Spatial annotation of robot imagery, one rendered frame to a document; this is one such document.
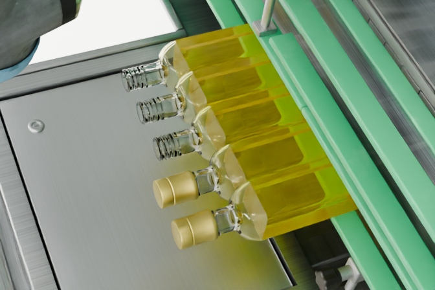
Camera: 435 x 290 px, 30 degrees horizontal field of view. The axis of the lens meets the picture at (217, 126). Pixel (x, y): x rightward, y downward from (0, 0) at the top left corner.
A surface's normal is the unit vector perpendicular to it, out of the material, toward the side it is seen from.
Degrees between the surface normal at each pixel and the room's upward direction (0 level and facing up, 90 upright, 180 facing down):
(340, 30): 90
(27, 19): 104
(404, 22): 90
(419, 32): 90
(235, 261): 90
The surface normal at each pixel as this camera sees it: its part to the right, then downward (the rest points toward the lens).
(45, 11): 0.59, 0.65
